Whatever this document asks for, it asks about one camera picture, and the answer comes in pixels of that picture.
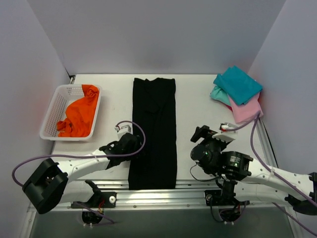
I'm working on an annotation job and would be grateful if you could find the black t shirt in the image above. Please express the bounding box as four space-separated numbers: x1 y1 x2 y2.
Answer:
128 78 177 190

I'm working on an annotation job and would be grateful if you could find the orange t shirt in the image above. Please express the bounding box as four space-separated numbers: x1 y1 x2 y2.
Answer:
56 84 100 137

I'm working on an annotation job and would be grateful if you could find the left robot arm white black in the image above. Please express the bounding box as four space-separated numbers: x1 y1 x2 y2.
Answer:
22 132 146 214

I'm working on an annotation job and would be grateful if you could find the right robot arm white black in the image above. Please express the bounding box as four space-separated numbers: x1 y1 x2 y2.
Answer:
190 123 317 216

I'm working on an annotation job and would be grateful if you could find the mint green folded t shirt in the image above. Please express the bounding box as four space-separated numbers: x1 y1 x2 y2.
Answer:
210 86 231 107

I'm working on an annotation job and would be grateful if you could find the pink folded t shirt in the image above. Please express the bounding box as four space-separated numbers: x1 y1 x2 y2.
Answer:
228 93 263 123

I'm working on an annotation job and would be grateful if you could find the teal folded t shirt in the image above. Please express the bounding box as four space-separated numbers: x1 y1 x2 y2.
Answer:
213 66 263 106

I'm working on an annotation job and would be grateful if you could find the white plastic basket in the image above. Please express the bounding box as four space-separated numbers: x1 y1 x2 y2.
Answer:
40 84 102 141

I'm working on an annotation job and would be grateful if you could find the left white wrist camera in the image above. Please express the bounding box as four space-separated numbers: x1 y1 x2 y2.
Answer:
115 125 131 140

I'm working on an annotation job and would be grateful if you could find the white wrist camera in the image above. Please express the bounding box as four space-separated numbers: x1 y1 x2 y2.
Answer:
115 125 131 140
212 122 238 143

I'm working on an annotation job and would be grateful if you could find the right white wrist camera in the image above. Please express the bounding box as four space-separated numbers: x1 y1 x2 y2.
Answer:
212 122 238 143

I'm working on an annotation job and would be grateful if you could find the black thin cable loop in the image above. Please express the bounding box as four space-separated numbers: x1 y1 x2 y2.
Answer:
189 163 221 183

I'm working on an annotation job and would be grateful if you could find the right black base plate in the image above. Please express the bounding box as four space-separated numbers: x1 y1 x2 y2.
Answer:
204 189 250 206

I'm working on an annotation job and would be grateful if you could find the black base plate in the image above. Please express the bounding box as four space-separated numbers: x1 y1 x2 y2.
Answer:
70 191 117 209
204 189 250 206

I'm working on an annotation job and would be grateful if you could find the aluminium rail frame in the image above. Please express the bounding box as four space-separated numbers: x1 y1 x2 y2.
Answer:
19 119 304 238

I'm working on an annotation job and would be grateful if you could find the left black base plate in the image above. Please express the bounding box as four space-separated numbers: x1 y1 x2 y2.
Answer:
70 191 117 209

